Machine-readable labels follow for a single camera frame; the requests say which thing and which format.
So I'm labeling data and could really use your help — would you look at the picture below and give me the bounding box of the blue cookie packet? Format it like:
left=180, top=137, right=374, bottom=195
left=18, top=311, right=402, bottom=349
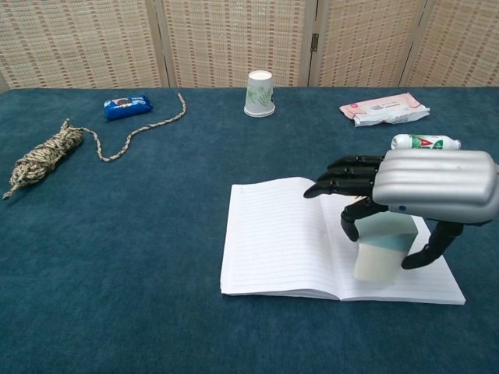
left=103, top=92, right=154, bottom=122

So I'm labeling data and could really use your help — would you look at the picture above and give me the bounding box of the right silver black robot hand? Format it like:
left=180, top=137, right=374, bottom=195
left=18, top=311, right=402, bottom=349
left=303, top=150, right=499, bottom=270

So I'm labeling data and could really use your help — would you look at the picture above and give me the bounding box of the white green plastic bottle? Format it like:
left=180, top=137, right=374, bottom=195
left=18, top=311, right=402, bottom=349
left=390, top=132, right=462, bottom=152

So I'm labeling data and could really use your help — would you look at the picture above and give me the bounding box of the beige braided rope bundle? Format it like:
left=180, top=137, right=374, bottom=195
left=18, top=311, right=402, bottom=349
left=2, top=92, right=187, bottom=201

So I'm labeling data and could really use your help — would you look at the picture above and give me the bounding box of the white lined notebook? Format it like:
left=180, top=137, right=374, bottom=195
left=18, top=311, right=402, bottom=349
left=219, top=177, right=467, bottom=307

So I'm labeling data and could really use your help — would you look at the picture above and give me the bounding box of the pink wet wipes pack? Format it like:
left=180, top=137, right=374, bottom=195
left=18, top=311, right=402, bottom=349
left=338, top=92, right=431, bottom=129

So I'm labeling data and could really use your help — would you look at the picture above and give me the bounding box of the woven folding screen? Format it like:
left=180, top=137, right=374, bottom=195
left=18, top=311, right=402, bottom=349
left=0, top=0, right=499, bottom=94

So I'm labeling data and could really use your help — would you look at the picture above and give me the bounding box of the white leaf-print paper cup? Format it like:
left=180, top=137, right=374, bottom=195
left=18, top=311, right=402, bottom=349
left=243, top=70, right=276, bottom=118

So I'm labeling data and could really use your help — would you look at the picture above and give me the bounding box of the light blue cream bookmark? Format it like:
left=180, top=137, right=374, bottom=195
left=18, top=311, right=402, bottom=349
left=352, top=216, right=419, bottom=282

